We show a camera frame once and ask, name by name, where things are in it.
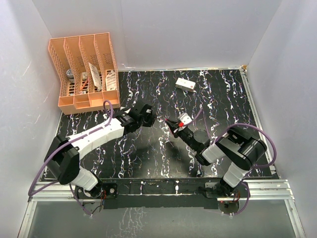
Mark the aluminium frame rail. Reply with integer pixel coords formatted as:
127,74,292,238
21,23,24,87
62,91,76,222
18,179,306,238

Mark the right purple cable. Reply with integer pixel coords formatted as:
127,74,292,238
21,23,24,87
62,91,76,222
189,108,277,216

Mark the round tin in organizer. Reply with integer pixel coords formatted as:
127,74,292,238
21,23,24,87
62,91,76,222
66,69,74,80

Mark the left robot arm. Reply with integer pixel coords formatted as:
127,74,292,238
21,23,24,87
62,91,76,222
44,101,156,198

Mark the white pouch in organizer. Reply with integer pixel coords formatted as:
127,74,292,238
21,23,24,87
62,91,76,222
106,70,117,91

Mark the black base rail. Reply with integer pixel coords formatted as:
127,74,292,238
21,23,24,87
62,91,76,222
75,178,250,210

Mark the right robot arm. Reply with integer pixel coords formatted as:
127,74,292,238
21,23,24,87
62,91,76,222
165,119,267,197

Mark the orange plastic file organizer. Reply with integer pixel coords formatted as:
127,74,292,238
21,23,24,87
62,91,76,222
48,33,120,115

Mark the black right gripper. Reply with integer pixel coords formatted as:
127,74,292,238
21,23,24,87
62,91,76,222
166,119,198,152

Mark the white packet in organizer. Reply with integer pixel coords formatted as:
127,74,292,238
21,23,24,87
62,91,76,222
89,63,102,91

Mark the white cardboard box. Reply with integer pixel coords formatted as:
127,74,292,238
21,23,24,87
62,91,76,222
175,78,196,92

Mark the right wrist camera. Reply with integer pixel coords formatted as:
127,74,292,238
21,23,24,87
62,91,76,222
177,113,192,127

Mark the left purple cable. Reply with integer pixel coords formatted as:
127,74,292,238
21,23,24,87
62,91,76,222
28,100,115,219

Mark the purple cable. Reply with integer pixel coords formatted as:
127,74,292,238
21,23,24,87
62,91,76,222
189,108,277,216
28,100,115,219

